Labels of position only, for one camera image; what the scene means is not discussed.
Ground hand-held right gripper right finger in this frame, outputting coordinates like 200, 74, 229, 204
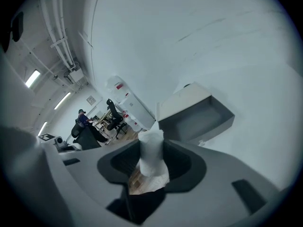
142, 138, 283, 227

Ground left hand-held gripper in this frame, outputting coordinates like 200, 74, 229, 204
37, 132, 82, 153

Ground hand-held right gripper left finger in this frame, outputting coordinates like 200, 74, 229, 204
44, 139, 143, 227

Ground grey box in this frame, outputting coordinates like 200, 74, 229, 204
155, 81, 236, 144

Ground small white item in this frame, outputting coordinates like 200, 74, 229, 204
129, 129, 170, 195

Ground white ceiling junction box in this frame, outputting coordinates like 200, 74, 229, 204
67, 67, 84, 84

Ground ceiling light panel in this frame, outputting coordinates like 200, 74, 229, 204
25, 70, 41, 88
37, 121, 48, 136
53, 92, 71, 110

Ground black office chair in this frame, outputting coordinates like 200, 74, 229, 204
71, 122, 102, 151
106, 98, 129, 140

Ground wooden desk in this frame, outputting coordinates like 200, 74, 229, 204
94, 109, 112, 128

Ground large white wrapped appliance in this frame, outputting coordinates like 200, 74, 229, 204
105, 75, 156, 131

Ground white ceiling pipes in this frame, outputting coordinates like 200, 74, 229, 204
39, 0, 78, 71

